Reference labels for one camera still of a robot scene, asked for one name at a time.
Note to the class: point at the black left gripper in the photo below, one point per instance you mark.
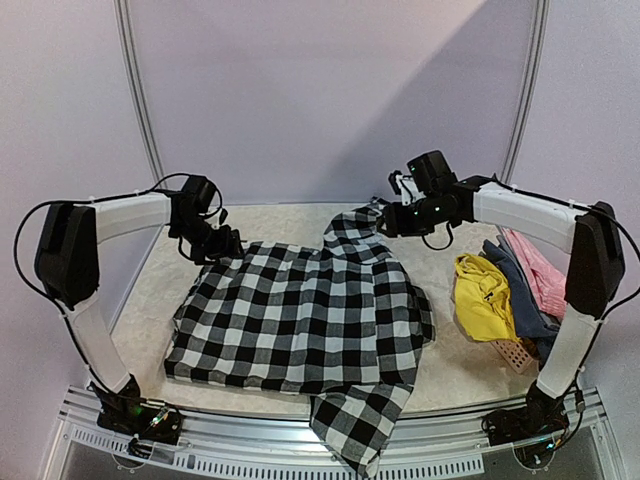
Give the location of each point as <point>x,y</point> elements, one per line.
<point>227,245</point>

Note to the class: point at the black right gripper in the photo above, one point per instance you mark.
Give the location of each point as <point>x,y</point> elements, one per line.
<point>390,220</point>

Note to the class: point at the black white checkered shirt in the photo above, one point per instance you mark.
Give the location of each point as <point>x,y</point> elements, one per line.
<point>343,325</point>

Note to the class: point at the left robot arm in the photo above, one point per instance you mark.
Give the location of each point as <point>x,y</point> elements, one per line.
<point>67,257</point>

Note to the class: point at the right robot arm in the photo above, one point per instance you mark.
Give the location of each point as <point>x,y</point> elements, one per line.
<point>429,194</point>

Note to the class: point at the pink laundry basket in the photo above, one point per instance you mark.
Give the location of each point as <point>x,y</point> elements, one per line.
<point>514,354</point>

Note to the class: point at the yellow garment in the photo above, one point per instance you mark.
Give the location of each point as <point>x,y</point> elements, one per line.
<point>482,298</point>

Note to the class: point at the pink garment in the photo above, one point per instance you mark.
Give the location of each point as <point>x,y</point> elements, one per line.
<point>546,282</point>

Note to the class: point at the navy blue garment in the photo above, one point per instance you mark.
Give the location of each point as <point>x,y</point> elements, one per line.
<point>530,322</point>

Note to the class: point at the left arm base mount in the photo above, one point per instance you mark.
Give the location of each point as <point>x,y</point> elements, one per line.
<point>127,412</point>

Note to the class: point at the aluminium front rail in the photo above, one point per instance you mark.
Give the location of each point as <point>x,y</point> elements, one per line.
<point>445,444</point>

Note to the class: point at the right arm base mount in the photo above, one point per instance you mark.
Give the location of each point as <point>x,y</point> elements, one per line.
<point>539,417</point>

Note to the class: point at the right corner wall post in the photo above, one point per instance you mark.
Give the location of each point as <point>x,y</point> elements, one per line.
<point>527,88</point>

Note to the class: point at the corner wall post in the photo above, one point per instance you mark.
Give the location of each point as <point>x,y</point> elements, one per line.
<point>136,87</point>
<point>527,88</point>

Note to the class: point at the left corner wall post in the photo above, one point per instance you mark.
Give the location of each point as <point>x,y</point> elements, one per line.
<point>136,87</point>

